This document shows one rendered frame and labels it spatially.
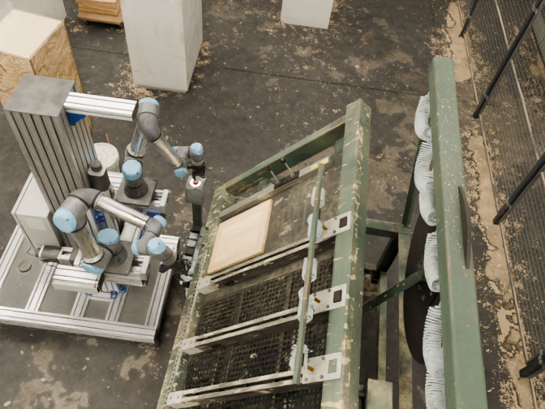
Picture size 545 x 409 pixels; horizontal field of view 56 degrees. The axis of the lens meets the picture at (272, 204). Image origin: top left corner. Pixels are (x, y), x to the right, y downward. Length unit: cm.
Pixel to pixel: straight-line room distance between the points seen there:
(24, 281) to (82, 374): 81
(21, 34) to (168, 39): 137
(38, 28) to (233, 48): 246
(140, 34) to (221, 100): 102
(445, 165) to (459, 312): 65
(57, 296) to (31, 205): 103
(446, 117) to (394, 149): 293
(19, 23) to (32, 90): 187
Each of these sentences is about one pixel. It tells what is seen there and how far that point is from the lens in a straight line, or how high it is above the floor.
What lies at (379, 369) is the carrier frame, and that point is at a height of 18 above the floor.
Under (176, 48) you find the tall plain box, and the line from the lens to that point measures 517.
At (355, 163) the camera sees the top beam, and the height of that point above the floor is 186.
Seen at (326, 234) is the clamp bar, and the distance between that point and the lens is 240.
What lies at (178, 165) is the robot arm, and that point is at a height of 131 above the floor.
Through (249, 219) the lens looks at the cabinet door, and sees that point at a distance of 315.
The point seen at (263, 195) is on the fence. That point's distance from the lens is 313.
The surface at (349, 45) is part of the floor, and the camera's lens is 642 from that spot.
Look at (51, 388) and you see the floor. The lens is 407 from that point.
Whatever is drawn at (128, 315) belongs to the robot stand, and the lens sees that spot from 391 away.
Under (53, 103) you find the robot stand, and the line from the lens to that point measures 259.
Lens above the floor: 374
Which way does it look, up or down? 54 degrees down
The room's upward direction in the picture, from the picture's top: 9 degrees clockwise
